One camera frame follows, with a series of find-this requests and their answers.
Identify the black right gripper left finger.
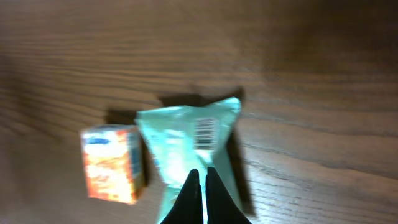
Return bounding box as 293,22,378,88
161,169,203,224

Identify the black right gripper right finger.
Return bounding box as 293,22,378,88
205,167,251,224

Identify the mint green wipes packet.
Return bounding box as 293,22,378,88
135,97,243,223

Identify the orange white Kleenex tissue pack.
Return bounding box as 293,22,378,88
80,124,145,205

